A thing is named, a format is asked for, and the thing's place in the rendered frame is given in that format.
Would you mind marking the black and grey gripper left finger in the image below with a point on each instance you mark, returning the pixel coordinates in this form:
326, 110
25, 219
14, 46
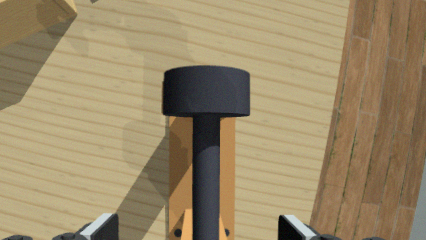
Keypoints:
105, 227

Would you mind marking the black dumbbell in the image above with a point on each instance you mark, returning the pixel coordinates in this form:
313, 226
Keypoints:
206, 93

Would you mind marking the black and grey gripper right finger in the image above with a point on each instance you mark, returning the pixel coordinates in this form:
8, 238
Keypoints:
290, 228

